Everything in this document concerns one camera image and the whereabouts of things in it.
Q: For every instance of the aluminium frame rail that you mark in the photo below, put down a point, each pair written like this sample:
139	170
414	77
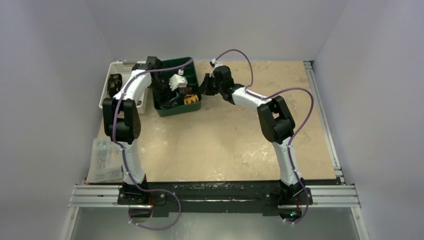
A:
323	196

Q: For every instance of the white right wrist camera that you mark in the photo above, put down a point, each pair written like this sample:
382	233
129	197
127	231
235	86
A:
214	63

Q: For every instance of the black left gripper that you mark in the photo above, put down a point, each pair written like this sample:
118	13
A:
162	99

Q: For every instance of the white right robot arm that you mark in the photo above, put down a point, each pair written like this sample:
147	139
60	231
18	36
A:
275	119

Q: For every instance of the rolled dark red tie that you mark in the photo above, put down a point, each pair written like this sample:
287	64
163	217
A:
184	91

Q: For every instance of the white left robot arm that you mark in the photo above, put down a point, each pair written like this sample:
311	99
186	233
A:
122	123

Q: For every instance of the clear plastic storage box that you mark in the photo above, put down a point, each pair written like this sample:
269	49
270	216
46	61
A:
105	162

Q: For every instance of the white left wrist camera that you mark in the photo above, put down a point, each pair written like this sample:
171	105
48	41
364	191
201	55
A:
178	80

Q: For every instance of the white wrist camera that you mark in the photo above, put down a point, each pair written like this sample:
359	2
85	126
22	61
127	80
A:
214	63
178	80

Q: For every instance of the rolled yellow tie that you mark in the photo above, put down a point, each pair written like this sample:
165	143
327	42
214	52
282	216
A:
191	99

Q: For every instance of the navy floral tie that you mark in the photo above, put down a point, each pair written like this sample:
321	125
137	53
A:
169	104

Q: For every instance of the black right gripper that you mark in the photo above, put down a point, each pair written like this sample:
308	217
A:
208	86

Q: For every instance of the black gold patterned tie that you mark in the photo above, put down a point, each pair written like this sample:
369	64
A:
114	84

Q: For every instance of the green compartment tray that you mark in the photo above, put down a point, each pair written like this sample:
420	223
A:
191	76

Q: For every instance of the white plastic basket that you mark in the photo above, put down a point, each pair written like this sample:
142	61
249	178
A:
119	73

